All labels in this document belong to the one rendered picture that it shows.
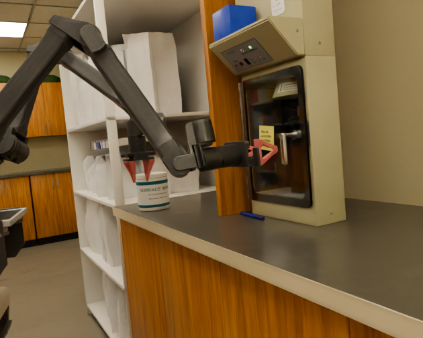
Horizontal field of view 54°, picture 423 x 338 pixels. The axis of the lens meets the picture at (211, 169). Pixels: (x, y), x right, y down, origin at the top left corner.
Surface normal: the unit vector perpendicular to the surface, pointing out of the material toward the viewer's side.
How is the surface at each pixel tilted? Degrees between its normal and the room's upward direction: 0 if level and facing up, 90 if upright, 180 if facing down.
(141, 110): 81
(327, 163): 90
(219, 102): 90
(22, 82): 82
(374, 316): 90
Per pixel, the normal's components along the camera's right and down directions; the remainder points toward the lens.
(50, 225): 0.48, 0.02
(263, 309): -0.87, 0.11
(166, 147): 0.06, -0.08
